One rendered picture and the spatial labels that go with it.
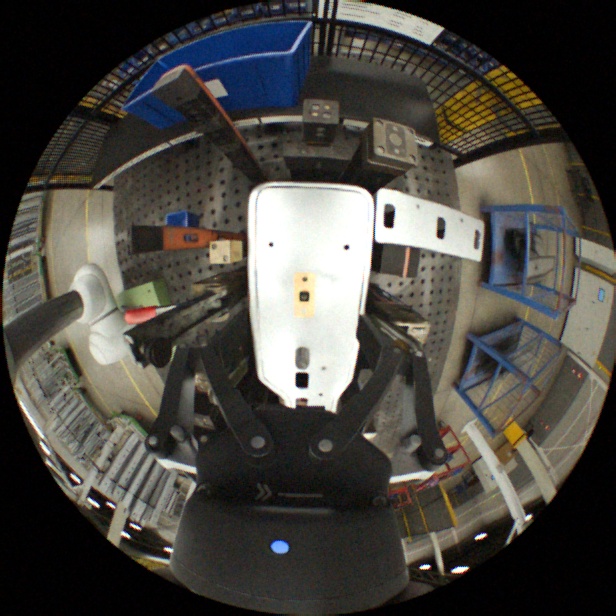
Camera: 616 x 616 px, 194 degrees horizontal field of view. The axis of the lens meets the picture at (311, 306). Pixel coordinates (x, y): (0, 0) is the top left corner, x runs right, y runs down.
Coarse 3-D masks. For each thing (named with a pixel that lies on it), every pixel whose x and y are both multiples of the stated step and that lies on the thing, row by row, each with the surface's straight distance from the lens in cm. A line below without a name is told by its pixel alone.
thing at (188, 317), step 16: (192, 304) 25; (160, 320) 21; (176, 320) 24; (192, 320) 26; (208, 320) 27; (128, 336) 20; (144, 336) 20; (160, 336) 19; (176, 336) 24; (128, 352) 22; (144, 352) 20; (160, 352) 18; (144, 368) 21
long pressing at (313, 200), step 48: (288, 192) 33; (336, 192) 33; (288, 240) 31; (336, 240) 32; (288, 288) 32; (336, 288) 32; (288, 336) 36; (336, 336) 36; (288, 384) 44; (336, 384) 44
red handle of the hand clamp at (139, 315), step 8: (176, 304) 30; (208, 304) 29; (216, 304) 29; (128, 312) 32; (136, 312) 31; (144, 312) 31; (152, 312) 30; (160, 312) 30; (128, 320) 32; (136, 320) 31; (144, 320) 31
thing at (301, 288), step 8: (296, 272) 31; (304, 272) 31; (296, 280) 32; (312, 280) 31; (296, 288) 32; (304, 288) 32; (312, 288) 32; (296, 296) 32; (312, 296) 32; (296, 304) 33; (304, 304) 33; (312, 304) 33; (296, 312) 33; (312, 312) 33
